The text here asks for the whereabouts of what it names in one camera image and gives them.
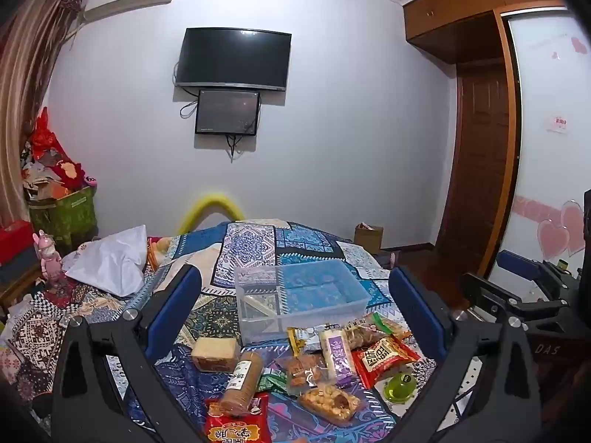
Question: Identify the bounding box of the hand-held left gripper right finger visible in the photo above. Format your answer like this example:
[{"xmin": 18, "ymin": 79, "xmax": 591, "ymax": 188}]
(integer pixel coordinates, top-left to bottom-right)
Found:
[{"xmin": 389, "ymin": 266, "xmax": 542, "ymax": 443}]

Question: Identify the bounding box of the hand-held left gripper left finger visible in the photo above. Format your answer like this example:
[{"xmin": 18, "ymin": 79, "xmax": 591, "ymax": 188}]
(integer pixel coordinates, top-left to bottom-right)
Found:
[{"xmin": 51, "ymin": 264, "xmax": 204, "ymax": 443}]

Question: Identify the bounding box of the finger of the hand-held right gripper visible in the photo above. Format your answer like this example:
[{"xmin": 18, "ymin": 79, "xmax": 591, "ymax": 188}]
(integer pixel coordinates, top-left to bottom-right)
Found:
[
  {"xmin": 496, "ymin": 250, "xmax": 578, "ymax": 297},
  {"xmin": 462, "ymin": 272, "xmax": 571, "ymax": 329}
]

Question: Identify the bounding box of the clear nut snack pack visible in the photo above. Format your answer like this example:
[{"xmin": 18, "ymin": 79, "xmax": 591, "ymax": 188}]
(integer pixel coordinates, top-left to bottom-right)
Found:
[{"xmin": 344, "ymin": 323, "xmax": 389, "ymax": 350}]

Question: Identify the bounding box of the yellow sponge cake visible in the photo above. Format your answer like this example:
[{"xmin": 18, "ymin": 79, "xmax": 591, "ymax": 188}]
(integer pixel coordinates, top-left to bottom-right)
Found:
[{"xmin": 191, "ymin": 337, "xmax": 242, "ymax": 373}]

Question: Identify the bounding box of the clear plastic storage container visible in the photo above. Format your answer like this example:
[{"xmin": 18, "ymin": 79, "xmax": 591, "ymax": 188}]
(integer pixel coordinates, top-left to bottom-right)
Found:
[{"xmin": 235, "ymin": 258, "xmax": 371, "ymax": 347}]

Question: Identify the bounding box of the brown cookie roll pack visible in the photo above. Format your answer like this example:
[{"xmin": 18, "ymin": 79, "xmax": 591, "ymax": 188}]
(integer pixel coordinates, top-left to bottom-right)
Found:
[{"xmin": 221, "ymin": 351, "xmax": 264, "ymax": 418}]

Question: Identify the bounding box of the clear rice cracker pack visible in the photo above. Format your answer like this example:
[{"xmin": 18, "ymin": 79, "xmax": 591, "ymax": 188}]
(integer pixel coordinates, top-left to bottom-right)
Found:
[{"xmin": 298, "ymin": 384, "xmax": 366, "ymax": 428}]

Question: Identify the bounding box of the green orange snack packet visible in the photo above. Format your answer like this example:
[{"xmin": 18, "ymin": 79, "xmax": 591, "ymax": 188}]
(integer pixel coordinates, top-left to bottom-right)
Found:
[{"xmin": 368, "ymin": 312, "xmax": 413, "ymax": 341}]

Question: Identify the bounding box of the red peanut packet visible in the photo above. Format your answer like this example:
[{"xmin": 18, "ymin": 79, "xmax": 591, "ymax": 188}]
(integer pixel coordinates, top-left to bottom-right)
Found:
[{"xmin": 352, "ymin": 336, "xmax": 422, "ymax": 389}]

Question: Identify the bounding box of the green jelly cup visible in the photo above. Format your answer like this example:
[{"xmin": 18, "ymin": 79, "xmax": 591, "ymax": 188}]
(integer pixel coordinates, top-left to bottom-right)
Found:
[{"xmin": 385, "ymin": 371, "xmax": 417, "ymax": 403}]

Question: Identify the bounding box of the white pillow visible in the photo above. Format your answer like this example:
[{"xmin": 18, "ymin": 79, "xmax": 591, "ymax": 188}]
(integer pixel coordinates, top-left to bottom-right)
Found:
[{"xmin": 65, "ymin": 224, "xmax": 148, "ymax": 297}]

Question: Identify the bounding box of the white perforated panel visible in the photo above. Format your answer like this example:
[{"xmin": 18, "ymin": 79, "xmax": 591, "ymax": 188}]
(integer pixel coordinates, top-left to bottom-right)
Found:
[{"xmin": 436, "ymin": 356, "xmax": 485, "ymax": 430}]

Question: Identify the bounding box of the white sliding wardrobe door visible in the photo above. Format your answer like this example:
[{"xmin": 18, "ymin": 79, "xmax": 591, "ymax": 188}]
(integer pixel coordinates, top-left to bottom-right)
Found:
[{"xmin": 480, "ymin": 7, "xmax": 591, "ymax": 283}]

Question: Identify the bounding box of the purple white snack packet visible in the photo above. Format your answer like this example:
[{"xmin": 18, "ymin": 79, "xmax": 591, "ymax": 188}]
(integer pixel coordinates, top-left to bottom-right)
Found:
[{"xmin": 320, "ymin": 329, "xmax": 357, "ymax": 389}]

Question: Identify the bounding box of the brown cardboard box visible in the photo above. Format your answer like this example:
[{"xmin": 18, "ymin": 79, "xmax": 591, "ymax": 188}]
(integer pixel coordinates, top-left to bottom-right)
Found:
[{"xmin": 354, "ymin": 222, "xmax": 385, "ymax": 255}]

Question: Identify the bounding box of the brown wooden door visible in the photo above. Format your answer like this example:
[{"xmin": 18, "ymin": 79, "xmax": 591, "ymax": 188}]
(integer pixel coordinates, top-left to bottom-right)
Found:
[{"xmin": 436, "ymin": 62, "xmax": 514, "ymax": 269}]

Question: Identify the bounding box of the small green snack packet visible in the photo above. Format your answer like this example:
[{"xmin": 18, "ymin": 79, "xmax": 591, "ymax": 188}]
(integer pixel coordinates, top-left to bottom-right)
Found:
[{"xmin": 257, "ymin": 364, "xmax": 290, "ymax": 394}]

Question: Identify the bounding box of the small yellow snack packet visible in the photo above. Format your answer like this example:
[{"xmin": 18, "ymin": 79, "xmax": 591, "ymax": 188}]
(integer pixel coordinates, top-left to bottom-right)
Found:
[{"xmin": 286, "ymin": 327, "xmax": 320, "ymax": 357}]

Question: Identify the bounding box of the orange fried snack pack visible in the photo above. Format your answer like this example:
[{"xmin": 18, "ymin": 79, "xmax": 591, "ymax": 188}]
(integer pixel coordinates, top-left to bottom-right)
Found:
[{"xmin": 281, "ymin": 354, "xmax": 329, "ymax": 396}]

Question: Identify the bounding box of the red snack packet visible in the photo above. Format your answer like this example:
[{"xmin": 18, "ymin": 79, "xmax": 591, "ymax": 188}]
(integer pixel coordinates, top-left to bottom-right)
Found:
[{"xmin": 204, "ymin": 392, "xmax": 271, "ymax": 443}]

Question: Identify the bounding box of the pink doll figure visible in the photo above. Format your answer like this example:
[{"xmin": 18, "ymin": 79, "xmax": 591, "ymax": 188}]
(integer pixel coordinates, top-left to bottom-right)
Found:
[{"xmin": 32, "ymin": 230, "xmax": 66, "ymax": 288}]

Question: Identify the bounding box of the brown checkered patterned cloth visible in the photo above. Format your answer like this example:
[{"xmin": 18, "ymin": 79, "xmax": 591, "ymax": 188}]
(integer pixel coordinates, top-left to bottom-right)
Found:
[{"xmin": 0, "ymin": 281, "xmax": 139, "ymax": 425}]

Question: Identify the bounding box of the red gift box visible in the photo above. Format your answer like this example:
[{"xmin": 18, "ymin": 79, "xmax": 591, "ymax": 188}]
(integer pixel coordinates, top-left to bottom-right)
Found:
[{"xmin": 0, "ymin": 220, "xmax": 36, "ymax": 260}]

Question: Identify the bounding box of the green storage box with clutter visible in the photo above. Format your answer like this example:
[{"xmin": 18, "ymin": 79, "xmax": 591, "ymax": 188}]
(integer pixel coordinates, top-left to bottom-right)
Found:
[{"xmin": 22, "ymin": 107, "xmax": 98, "ymax": 203}]

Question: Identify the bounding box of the wooden overhead cabinet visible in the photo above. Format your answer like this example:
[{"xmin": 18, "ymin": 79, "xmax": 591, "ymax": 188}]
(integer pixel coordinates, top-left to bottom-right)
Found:
[{"xmin": 401, "ymin": 0, "xmax": 573, "ymax": 66}]

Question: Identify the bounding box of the brown striped curtain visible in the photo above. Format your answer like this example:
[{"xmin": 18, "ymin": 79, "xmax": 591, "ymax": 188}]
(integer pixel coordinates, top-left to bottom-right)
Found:
[{"xmin": 0, "ymin": 0, "xmax": 89, "ymax": 222}]

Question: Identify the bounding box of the yellow foam ring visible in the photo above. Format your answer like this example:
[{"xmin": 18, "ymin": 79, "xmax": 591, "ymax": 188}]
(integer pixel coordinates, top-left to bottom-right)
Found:
[{"xmin": 178, "ymin": 192, "xmax": 246, "ymax": 237}]

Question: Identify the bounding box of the black monitor cable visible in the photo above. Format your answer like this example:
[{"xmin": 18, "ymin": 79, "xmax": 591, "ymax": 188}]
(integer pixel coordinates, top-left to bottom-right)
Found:
[{"xmin": 225, "ymin": 133, "xmax": 246, "ymax": 163}]

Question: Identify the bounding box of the small black wall monitor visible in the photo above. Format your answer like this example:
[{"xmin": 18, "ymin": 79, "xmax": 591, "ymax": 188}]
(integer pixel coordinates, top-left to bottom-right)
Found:
[{"xmin": 194, "ymin": 89, "xmax": 262, "ymax": 136}]

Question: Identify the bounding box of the large black wall television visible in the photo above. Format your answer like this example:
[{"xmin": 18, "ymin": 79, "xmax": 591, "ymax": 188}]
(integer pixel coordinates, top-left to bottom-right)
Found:
[{"xmin": 174, "ymin": 28, "xmax": 293, "ymax": 92}]

